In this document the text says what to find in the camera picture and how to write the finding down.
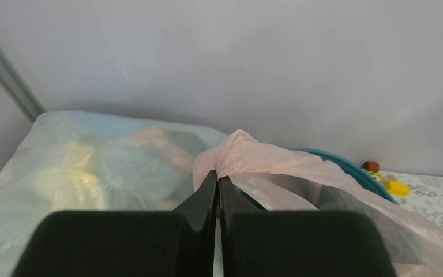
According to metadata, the large clear bag of bags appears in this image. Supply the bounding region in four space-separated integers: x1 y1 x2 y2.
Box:
0 111 225 276

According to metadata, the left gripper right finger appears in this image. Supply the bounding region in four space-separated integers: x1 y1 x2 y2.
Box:
219 177 396 276

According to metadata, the yellow cube block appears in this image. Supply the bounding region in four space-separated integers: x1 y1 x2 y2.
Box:
384 180 410 196

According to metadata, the left aluminium frame post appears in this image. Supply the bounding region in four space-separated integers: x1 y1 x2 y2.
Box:
0 48 47 122

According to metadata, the floral patterned tablecloth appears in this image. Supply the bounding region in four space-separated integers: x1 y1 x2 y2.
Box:
380 171 443 228

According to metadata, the teal plastic trash bin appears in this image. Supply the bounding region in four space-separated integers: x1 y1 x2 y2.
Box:
241 148 398 211

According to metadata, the brown cube block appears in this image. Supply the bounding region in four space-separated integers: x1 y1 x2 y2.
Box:
361 161 380 173

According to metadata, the pink plastic trash bag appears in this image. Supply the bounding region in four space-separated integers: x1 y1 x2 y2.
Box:
193 130 443 276

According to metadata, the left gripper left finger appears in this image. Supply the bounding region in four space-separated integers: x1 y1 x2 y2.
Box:
13 171 218 276

